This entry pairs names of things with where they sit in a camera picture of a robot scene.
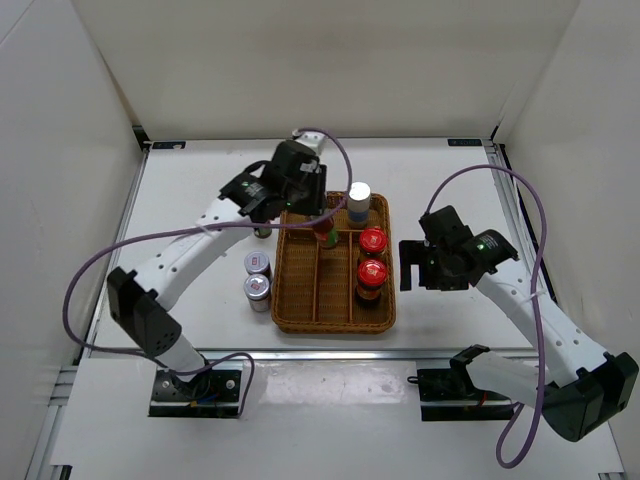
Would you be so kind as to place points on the blue label sticker right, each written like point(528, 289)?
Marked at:
point(464, 142)

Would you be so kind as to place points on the silver lid jar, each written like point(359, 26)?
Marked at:
point(258, 262)
point(257, 289)

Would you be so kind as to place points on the silver lid jar front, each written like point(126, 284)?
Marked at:
point(257, 289)

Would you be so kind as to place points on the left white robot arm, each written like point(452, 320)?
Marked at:
point(140, 300)

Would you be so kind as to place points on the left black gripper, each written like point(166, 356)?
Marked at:
point(318, 202)

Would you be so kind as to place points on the blue label sticker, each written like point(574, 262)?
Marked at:
point(464, 142)
point(168, 145)

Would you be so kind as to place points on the wicker divided tray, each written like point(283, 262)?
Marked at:
point(314, 289)

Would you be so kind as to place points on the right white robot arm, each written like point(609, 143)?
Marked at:
point(579, 385)

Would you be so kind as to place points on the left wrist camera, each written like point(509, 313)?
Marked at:
point(311, 139)

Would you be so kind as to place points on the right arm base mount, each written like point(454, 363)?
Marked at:
point(447, 394)

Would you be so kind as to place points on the aluminium frame rail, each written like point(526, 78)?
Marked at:
point(347, 355)

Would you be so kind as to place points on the blue label sticker left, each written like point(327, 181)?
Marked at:
point(168, 145)

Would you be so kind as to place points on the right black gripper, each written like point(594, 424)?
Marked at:
point(416, 252)

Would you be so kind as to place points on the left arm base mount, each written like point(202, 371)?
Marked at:
point(216, 396)

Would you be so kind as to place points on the blue label shaker front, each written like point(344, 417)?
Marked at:
point(358, 205)

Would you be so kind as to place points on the green cap sauce bottle front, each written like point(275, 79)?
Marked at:
point(325, 231)

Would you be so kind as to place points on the red lid jar front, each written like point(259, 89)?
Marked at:
point(371, 276)

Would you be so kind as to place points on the red lid jar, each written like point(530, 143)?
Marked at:
point(373, 243)
point(371, 276)

